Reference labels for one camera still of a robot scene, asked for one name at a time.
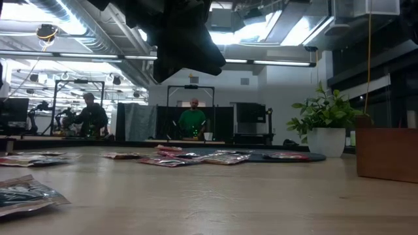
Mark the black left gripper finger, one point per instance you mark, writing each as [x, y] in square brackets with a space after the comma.
[166, 63]
[205, 60]

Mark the round dark blue woven placemat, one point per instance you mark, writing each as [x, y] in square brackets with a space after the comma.
[315, 158]

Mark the beige vanilla tea packet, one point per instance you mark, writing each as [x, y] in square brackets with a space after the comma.
[26, 196]

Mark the wooden three-compartment tea box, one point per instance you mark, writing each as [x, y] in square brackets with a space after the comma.
[388, 156]

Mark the black background robot arm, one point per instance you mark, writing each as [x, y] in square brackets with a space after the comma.
[67, 115]
[40, 107]

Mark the black ceiling spotlight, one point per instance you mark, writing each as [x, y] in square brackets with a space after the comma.
[136, 94]
[117, 80]
[34, 77]

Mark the person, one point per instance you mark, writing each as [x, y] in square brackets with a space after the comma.
[192, 120]
[91, 117]

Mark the grey fabric panel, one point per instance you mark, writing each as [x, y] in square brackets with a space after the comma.
[140, 122]

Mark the black partition screen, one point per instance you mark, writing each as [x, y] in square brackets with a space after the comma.
[223, 124]

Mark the black equipment cabinet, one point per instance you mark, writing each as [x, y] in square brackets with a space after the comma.
[251, 112]

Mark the white paper cup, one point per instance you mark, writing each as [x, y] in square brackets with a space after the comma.
[208, 136]

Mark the long ceiling light bar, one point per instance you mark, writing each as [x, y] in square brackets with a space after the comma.
[81, 55]

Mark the black dome-shaped object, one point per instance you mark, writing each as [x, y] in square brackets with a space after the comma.
[290, 142]

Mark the green plant in white pot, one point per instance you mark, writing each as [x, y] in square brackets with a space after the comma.
[326, 142]

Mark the black computer monitor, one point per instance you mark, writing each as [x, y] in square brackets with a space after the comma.
[14, 111]

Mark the pale green glass jar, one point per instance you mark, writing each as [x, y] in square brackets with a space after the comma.
[352, 138]

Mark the black metal gantry frame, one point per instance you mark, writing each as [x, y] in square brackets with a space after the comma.
[191, 87]
[80, 81]

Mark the black camera stand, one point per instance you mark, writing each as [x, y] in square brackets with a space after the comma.
[269, 112]

